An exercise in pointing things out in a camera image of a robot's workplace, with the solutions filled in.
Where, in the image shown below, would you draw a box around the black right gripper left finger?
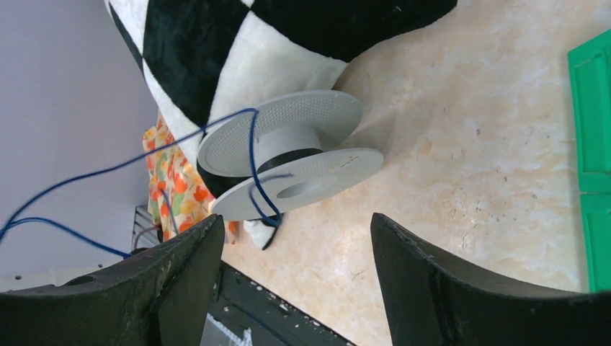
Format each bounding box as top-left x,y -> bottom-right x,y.
1,215 -> 225,345

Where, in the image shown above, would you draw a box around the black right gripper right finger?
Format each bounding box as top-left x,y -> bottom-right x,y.
370,213 -> 610,345

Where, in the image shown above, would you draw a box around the grey plastic cable spool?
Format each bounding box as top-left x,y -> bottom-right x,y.
197,90 -> 384,221

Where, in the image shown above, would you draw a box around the dark blue thin cable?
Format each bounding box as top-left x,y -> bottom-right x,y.
0,107 -> 295,260

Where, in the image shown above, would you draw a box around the orange floral cloth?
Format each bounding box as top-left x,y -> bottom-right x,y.
142,110 -> 240,244

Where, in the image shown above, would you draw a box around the black white checkered blanket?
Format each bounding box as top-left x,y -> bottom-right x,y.
105,0 -> 456,249

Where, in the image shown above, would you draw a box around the green plastic compartment bin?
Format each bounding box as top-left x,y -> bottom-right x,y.
568,31 -> 610,292

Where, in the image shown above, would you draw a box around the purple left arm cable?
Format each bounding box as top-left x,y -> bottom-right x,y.
131,224 -> 166,252

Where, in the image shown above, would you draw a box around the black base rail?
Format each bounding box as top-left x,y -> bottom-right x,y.
209,262 -> 354,346

